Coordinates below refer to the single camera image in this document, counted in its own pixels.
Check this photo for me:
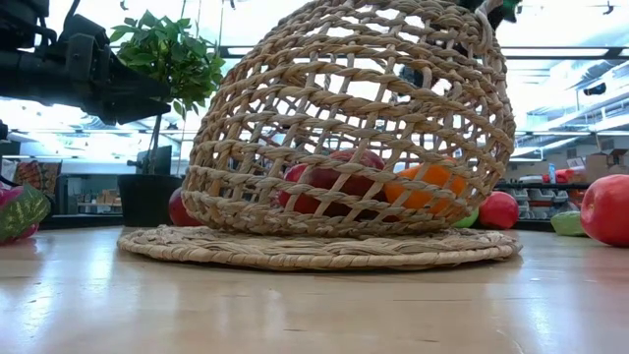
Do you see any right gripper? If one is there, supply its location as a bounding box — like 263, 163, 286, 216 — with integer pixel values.
459, 0, 507, 31

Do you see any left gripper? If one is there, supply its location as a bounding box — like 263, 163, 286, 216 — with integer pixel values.
48, 31, 174, 126

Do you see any round red tomato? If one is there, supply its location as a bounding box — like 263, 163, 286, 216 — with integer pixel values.
478, 190, 521, 231

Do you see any orange toy fruit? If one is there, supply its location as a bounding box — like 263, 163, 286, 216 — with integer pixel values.
383, 161, 468, 216

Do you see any small bright green fruit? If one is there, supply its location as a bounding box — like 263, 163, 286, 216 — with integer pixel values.
450, 206, 481, 230

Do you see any dark red apple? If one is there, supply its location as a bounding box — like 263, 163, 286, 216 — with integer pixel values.
327, 148, 390, 221

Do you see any large red peach-toned apple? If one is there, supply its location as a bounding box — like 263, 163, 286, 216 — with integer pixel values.
579, 173, 629, 248

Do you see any open-weave wicker basket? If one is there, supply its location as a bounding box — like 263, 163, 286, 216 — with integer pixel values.
180, 0, 517, 238

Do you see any green leafy potted tree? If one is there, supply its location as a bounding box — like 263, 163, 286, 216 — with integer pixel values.
108, 9, 227, 176

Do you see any black monitor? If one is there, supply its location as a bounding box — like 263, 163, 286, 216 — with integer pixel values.
126, 145, 173, 176

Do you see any black ceiling spotlight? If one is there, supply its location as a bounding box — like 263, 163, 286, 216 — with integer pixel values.
398, 65, 425, 89

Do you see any black plant pot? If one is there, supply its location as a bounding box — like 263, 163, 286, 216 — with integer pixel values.
116, 173, 186, 228

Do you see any dark shelf unit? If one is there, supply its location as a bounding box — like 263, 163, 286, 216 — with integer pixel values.
54, 172, 124, 217

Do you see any colourful patterned board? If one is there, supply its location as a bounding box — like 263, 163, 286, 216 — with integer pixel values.
13, 159, 63, 199

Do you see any watermelon slice toy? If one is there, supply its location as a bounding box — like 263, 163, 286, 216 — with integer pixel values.
0, 182, 53, 245

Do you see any red container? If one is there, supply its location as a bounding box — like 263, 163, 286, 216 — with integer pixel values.
542, 167, 576, 185

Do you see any cardboard box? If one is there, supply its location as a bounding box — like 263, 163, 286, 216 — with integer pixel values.
583, 148, 629, 186

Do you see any round woven straw mat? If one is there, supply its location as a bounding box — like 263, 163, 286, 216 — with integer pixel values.
116, 224, 523, 272

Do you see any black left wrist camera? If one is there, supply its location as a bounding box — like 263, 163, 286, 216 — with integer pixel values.
59, 13, 110, 36

